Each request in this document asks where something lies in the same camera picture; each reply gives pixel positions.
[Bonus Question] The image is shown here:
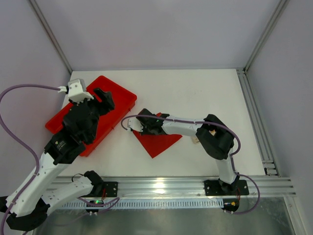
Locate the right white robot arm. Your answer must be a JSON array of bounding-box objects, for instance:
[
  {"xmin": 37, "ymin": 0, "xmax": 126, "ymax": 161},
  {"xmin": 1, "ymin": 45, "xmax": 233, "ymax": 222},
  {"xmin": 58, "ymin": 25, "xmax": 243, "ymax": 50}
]
[{"xmin": 135, "ymin": 109, "xmax": 241, "ymax": 195}]

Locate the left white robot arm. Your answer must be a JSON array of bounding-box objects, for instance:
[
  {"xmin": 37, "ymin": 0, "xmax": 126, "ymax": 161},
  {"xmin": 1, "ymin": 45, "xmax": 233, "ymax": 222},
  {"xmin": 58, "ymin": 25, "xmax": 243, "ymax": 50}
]
[{"xmin": 0, "ymin": 88, "xmax": 115, "ymax": 234}]

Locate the red paper napkin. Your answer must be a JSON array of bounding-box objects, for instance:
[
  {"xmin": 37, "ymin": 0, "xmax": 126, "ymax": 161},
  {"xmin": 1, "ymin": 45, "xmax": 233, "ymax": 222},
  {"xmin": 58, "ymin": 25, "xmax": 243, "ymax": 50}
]
[{"xmin": 132, "ymin": 112, "xmax": 183, "ymax": 160}]

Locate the red plastic tray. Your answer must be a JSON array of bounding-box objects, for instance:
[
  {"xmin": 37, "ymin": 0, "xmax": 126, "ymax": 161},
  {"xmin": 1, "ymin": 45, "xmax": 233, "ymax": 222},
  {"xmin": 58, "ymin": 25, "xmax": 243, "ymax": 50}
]
[{"xmin": 45, "ymin": 76, "xmax": 137, "ymax": 164}]

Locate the cream utensil case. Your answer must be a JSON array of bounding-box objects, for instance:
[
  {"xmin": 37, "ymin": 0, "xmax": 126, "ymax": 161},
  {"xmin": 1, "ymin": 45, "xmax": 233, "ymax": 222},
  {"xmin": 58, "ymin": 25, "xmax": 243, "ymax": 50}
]
[{"xmin": 191, "ymin": 137, "xmax": 200, "ymax": 144}]

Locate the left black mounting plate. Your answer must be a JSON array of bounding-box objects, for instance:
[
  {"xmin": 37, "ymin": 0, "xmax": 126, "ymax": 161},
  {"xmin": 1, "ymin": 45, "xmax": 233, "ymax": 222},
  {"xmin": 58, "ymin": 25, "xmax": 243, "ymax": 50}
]
[{"xmin": 100, "ymin": 181, "xmax": 118, "ymax": 198}]

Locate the black mounting plate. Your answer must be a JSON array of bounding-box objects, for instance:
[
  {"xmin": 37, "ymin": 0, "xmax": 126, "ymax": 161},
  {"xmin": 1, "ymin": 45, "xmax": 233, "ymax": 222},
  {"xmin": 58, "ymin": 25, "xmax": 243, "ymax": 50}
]
[
  {"xmin": 100, "ymin": 181, "xmax": 118, "ymax": 198},
  {"xmin": 203, "ymin": 179, "xmax": 249, "ymax": 196}
]

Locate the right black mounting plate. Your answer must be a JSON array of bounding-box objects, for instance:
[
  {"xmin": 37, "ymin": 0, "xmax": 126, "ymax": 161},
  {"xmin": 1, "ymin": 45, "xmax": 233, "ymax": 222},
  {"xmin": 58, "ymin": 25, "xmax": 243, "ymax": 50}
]
[{"xmin": 203, "ymin": 179, "xmax": 249, "ymax": 196}]

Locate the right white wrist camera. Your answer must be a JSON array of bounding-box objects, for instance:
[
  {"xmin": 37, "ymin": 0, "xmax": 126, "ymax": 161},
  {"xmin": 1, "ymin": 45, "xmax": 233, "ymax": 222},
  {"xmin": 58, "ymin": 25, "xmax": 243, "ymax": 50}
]
[{"xmin": 127, "ymin": 117, "xmax": 143, "ymax": 132}]

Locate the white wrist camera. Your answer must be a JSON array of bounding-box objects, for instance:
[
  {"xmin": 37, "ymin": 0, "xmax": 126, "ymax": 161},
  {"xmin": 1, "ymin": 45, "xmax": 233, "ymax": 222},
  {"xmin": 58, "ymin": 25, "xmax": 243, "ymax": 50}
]
[
  {"xmin": 58, "ymin": 78, "xmax": 94, "ymax": 103},
  {"xmin": 127, "ymin": 117, "xmax": 143, "ymax": 132}
]

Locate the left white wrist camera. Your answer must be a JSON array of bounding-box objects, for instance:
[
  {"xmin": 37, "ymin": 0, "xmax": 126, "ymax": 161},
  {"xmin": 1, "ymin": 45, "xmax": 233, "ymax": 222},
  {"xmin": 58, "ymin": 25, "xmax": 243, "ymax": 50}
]
[{"xmin": 58, "ymin": 78, "xmax": 94, "ymax": 103}]

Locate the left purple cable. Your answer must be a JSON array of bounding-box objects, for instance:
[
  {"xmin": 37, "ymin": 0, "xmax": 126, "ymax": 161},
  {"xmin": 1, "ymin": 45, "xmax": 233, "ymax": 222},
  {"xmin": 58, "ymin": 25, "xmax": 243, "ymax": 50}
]
[{"xmin": 0, "ymin": 83, "xmax": 62, "ymax": 232}]

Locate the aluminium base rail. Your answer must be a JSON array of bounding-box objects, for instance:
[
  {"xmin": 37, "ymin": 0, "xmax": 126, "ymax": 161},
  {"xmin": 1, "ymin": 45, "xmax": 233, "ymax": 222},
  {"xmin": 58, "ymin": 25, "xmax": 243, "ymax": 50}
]
[{"xmin": 28, "ymin": 176, "xmax": 296, "ymax": 204}]

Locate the left aluminium frame post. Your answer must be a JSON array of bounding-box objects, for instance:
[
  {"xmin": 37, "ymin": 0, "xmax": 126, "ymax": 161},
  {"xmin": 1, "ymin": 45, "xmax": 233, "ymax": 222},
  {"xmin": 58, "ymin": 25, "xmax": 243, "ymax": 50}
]
[{"xmin": 27, "ymin": 0, "xmax": 73, "ymax": 74}]

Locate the aluminium frame post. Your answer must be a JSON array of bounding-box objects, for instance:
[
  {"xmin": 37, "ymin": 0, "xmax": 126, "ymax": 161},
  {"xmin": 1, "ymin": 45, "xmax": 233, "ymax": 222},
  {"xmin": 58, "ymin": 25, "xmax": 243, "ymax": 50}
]
[
  {"xmin": 27, "ymin": 0, "xmax": 73, "ymax": 74},
  {"xmin": 244, "ymin": 0, "xmax": 290, "ymax": 73}
]

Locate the slotted white cable duct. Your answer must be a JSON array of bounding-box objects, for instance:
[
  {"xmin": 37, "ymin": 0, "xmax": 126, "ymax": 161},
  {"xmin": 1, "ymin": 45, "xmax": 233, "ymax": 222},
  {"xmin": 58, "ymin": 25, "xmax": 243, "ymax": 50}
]
[{"xmin": 52, "ymin": 198, "xmax": 224, "ymax": 210}]

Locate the right aluminium side rail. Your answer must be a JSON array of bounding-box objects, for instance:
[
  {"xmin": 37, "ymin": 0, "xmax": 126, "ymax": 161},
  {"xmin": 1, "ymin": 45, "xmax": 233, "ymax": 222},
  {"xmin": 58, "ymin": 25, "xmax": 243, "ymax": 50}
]
[{"xmin": 236, "ymin": 69, "xmax": 280, "ymax": 177}]

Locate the right aluminium frame post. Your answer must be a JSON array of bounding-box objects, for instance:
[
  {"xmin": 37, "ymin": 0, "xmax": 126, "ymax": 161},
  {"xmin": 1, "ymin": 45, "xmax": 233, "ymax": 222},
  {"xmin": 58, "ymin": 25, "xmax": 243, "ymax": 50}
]
[{"xmin": 244, "ymin": 0, "xmax": 290, "ymax": 73}]

